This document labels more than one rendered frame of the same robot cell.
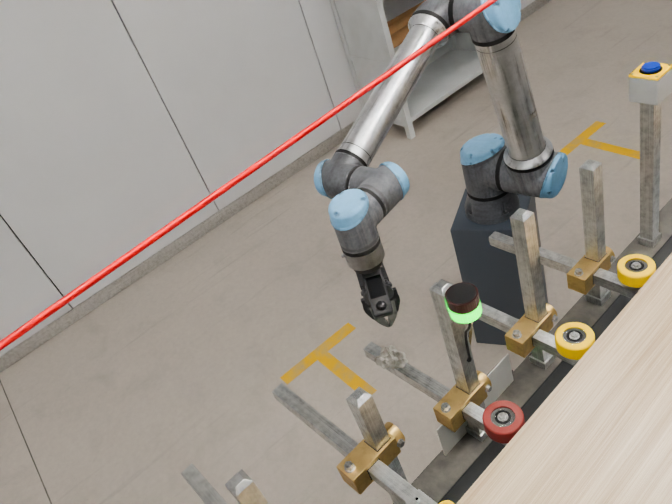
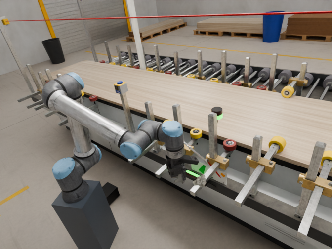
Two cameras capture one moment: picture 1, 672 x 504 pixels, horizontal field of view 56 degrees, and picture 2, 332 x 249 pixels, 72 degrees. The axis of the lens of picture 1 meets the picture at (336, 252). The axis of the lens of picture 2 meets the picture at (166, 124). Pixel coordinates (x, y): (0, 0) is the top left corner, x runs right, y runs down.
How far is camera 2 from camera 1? 1.61 m
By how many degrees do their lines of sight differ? 82
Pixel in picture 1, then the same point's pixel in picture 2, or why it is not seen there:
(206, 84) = not seen: outside the picture
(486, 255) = (95, 206)
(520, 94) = not seen: hidden behind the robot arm
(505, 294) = (104, 217)
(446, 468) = (231, 184)
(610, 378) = not seen: hidden behind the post
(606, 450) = (235, 126)
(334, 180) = (143, 139)
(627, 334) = (195, 124)
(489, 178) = (80, 170)
